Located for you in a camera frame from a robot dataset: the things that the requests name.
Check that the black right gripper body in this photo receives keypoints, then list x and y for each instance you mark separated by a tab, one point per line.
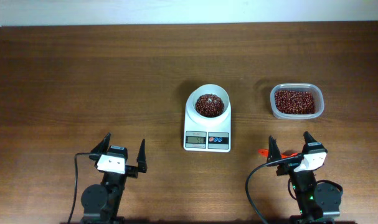
288	166

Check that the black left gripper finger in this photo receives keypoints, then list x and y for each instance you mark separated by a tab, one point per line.
100	148
141	158

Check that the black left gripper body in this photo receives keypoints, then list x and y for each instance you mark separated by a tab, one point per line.
113	182

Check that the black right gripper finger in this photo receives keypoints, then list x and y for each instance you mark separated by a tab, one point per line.
273	152
309	142

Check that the red measuring scoop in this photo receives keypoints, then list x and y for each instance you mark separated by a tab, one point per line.
264	152

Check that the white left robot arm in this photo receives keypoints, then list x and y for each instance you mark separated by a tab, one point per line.
101	201

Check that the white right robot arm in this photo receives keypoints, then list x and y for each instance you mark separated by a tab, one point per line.
318	200

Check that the white digital kitchen scale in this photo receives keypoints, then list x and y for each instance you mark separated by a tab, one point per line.
207	134

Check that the clear plastic bean container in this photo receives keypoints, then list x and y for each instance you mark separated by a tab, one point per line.
313	89

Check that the red adzuki beans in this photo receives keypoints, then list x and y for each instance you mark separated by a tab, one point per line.
294	102

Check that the red beans in bowl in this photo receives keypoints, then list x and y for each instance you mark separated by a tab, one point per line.
209	105

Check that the white round bowl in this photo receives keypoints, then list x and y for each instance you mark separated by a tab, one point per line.
212	89

